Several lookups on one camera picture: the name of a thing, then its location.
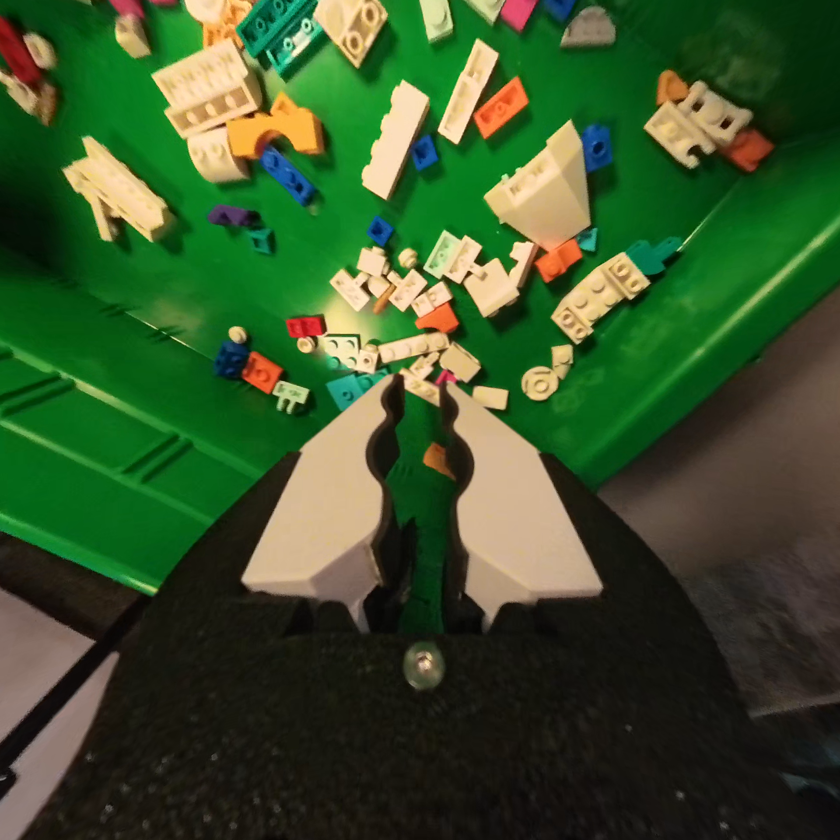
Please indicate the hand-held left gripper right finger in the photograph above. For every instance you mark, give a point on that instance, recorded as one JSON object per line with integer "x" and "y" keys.
{"x": 525, "y": 518}

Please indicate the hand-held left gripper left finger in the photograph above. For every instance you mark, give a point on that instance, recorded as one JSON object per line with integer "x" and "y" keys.
{"x": 315, "y": 512}

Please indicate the orange lego slope brick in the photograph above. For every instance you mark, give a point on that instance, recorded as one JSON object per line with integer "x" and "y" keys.
{"x": 438, "y": 459}

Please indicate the green plastic bin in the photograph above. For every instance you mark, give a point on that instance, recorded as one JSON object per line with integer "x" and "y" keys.
{"x": 98, "y": 459}

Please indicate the pile of lego pieces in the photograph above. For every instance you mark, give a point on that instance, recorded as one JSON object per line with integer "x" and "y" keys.
{"x": 394, "y": 138}

